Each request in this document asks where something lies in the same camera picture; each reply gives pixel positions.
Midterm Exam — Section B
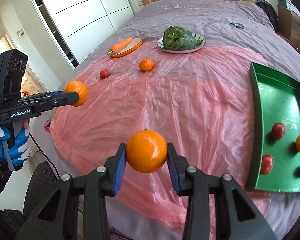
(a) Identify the white patterned plate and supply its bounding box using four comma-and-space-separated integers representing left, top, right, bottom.
157, 33, 206, 54

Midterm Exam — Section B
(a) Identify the pink plastic sheet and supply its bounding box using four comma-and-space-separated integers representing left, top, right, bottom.
50, 40, 273, 233

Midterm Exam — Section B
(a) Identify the black mesh chair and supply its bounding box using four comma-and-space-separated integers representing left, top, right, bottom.
23, 161, 57, 218

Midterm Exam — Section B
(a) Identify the orange oval dish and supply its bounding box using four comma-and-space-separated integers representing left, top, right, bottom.
111, 37, 142, 58

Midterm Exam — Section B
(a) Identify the small dark object on bed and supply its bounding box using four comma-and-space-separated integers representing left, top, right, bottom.
229, 22, 244, 29

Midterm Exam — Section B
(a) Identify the black backpack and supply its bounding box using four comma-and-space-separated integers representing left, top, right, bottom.
256, 0, 279, 31

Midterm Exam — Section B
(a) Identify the green leafy vegetable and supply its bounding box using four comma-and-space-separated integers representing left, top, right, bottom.
162, 26, 203, 50

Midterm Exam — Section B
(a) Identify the green rectangular tray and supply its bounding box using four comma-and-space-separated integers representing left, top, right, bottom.
246, 62, 300, 192

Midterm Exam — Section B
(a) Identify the left blue gloved hand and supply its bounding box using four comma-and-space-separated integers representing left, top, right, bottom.
0, 119, 31, 167

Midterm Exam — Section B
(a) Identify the wooden drawer cabinet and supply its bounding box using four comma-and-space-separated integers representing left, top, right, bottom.
277, 5, 300, 53

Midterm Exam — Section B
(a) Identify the white wardrobe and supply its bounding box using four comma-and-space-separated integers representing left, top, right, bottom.
31, 0, 134, 68

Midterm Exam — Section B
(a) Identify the orange carrot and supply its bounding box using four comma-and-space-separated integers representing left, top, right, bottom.
106, 37, 133, 55

